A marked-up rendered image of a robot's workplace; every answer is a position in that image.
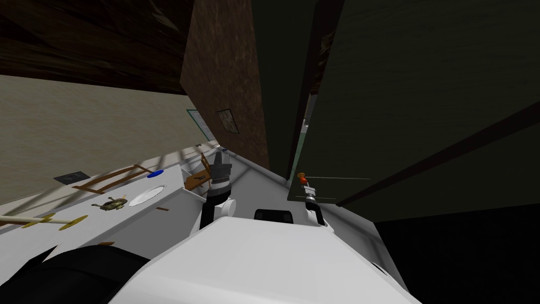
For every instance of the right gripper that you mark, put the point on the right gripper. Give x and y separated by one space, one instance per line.
310 195

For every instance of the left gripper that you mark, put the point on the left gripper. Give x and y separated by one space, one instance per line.
220 172

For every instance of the orange and red door knob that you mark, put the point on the orange and red door knob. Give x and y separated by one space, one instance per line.
303 180

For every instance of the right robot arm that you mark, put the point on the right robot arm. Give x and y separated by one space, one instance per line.
315 214

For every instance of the brown wooden chair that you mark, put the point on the brown wooden chair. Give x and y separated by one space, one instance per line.
198 180
110 179

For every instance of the blue round dish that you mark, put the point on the blue round dish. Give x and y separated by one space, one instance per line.
155 174

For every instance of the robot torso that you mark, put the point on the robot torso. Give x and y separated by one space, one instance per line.
270 261

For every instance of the white plate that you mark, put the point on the white plate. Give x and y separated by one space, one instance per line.
146 196

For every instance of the olive brown figurine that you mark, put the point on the olive brown figurine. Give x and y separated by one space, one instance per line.
110 204

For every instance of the white table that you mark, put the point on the white table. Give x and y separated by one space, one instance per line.
105 230

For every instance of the dark green door leaf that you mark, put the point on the dark green door leaf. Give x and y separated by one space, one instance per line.
422 105

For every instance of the yellow disc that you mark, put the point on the yellow disc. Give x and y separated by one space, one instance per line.
39 220
73 222

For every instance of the dark framed wall picture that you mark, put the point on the dark framed wall picture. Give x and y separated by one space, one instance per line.
228 121

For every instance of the green framed wall picture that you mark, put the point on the green framed wall picture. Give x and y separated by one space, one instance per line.
201 125

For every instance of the dark grey wall plate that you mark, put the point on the dark grey wall plate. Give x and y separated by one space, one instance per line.
71 177

